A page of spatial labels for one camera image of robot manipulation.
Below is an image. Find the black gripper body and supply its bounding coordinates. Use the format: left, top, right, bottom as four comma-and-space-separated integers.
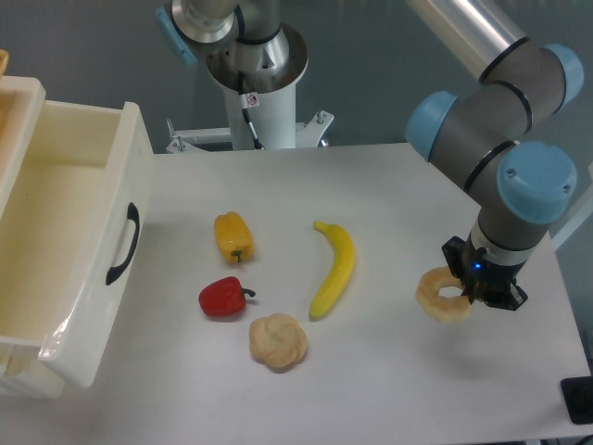
442, 236, 528, 310

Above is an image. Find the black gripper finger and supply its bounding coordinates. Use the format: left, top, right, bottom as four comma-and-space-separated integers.
464, 271, 484, 304
443, 245, 464, 279

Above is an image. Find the beige ring donut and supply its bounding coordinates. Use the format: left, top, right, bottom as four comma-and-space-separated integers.
415, 266, 472, 323

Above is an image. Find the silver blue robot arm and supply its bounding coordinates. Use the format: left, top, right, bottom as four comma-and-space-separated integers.
157, 1, 584, 322

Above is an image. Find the open white upper drawer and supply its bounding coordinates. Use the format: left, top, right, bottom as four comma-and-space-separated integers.
7, 101, 155, 388

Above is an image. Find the white drawer cabinet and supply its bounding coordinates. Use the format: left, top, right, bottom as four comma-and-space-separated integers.
1, 75, 64, 399

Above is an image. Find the yellow banana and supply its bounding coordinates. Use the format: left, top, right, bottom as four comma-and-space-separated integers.
309, 221, 356, 320

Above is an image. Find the black object at table edge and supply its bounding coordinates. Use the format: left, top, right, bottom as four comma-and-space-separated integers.
561, 375, 593, 425

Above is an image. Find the beige twisted donut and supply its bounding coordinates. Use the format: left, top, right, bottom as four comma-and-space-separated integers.
249, 313, 309, 370

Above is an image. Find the yellow bell pepper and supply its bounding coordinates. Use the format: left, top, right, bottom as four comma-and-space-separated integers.
214, 211, 255, 263

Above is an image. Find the red bell pepper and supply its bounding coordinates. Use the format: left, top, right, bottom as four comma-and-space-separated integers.
197, 276, 256, 317

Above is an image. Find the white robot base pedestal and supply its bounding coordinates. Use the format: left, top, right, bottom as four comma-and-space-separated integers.
165, 25, 335, 154

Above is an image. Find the black cable on pedestal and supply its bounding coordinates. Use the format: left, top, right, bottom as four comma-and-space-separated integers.
233, 4, 266, 150

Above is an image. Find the black drawer handle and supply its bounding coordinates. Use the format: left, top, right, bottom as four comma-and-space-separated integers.
106, 202, 141, 286

